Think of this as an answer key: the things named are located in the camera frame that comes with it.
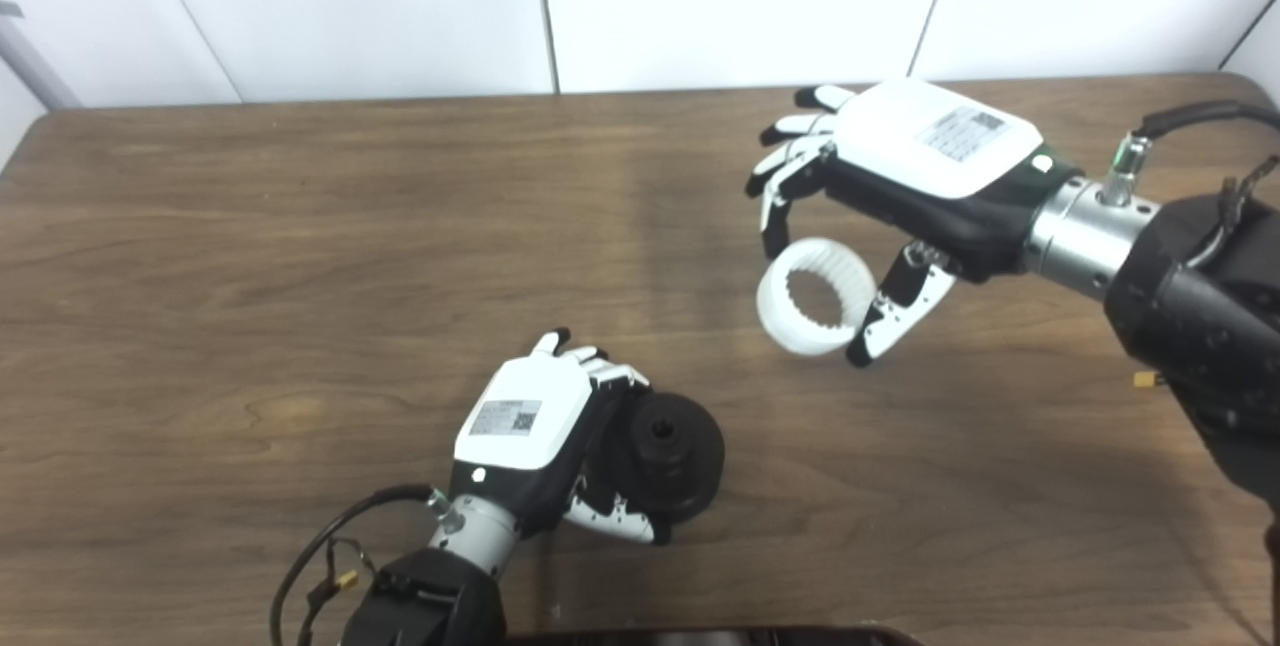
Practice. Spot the round black plastic part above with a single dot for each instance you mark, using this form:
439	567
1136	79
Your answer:
680	456

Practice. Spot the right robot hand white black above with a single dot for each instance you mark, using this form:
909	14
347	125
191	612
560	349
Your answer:
930	166

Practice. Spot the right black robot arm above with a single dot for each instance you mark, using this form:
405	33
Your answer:
1200	316

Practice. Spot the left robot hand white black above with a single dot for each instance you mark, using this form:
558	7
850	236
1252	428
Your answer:
520	426

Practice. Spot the gray corner post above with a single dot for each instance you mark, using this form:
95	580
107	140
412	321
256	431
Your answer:
35	66

